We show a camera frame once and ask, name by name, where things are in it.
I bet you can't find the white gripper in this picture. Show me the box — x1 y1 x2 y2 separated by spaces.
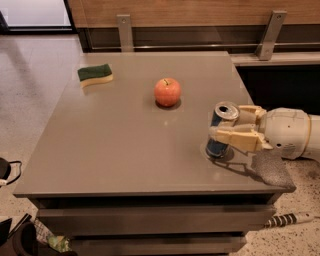
220 105 310 159

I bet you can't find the Red Bull can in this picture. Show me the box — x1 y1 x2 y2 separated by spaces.
205 101 240 158

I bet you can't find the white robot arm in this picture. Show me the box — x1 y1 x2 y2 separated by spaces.
209 102 320 162

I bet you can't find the green and yellow sponge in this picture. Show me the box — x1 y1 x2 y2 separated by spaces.
77 64 113 88

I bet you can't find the red apple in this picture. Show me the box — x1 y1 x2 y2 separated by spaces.
154 78 181 107

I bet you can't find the grey drawer cabinet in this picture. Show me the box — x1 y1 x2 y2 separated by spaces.
15 52 281 256

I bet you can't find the green snack bag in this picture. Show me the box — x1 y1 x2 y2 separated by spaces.
34 219 71 253

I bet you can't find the black bin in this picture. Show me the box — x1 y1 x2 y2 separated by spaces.
0 214 38 256

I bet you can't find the right metal bracket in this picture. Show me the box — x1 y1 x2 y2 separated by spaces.
255 10 287 61

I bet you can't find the metal bracket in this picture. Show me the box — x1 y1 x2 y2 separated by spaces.
255 10 287 61
116 14 134 52

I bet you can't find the striped black white cable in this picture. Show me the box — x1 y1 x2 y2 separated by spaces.
264 211 320 230

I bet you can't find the left metal bracket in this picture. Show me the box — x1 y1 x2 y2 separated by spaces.
116 14 134 52

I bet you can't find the black cable with device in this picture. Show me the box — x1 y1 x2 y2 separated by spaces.
0 157 23 188

